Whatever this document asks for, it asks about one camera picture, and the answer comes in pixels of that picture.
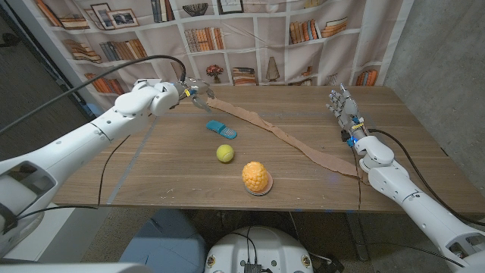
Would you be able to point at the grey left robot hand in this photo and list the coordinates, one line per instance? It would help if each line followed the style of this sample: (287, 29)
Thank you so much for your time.
(195, 89)

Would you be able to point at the blue plastic brush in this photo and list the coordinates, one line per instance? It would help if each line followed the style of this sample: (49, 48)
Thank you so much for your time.
(219, 128)

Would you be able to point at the yellow toy pineapple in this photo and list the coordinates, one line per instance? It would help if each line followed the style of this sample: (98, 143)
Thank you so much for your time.
(254, 176)

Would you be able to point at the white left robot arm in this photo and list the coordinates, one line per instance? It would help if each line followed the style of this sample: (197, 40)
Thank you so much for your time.
(76, 144)

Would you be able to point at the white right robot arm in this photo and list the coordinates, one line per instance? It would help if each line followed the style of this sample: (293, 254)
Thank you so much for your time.
(424, 208)

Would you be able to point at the yellow tennis ball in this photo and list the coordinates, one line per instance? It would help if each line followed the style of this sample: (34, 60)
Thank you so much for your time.
(225, 153)

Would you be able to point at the black floor adapter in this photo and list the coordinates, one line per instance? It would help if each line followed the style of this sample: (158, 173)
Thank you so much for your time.
(329, 265)

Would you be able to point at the printed bookshelf backdrop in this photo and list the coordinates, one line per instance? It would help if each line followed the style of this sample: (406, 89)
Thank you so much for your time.
(265, 41)

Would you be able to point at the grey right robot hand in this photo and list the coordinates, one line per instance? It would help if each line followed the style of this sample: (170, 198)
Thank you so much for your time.
(348, 110)

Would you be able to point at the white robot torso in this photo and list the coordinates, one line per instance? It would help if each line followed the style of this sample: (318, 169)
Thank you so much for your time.
(261, 246)

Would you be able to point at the beige nylon stocking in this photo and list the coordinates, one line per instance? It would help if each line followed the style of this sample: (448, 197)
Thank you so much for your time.
(288, 138)

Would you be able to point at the grey table leg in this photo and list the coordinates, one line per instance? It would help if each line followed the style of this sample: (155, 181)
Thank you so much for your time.
(357, 235)

